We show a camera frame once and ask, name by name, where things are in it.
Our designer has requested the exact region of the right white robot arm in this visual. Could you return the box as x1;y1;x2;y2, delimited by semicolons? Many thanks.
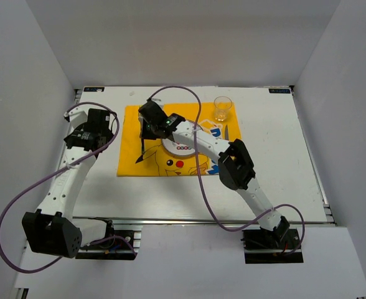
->
138;100;289;249

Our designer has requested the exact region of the left black table label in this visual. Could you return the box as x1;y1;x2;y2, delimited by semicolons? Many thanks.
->
83;87;105;92

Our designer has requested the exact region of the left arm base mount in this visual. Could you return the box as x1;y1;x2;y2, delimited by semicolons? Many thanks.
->
75;221;143;261

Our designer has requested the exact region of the fork with teal handle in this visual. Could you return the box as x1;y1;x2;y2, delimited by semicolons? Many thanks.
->
141;138;145;155

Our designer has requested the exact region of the right black table label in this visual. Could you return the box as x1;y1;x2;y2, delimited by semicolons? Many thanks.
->
268;88;291;94

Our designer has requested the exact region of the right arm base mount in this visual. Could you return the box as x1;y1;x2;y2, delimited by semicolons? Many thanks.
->
241;229;304;265

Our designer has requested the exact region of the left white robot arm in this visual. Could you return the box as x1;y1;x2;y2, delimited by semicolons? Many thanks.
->
22;107;115;258

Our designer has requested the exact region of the clear drinking glass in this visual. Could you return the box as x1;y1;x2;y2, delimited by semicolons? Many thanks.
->
213;96;233;121

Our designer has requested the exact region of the yellow Pikachu cloth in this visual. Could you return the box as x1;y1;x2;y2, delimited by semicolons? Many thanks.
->
117;102;241;177

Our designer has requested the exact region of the white printed plate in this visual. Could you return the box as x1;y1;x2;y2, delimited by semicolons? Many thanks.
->
161;139;195;158

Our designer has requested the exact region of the black table label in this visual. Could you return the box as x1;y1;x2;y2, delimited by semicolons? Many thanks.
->
83;87;105;92
268;88;291;94

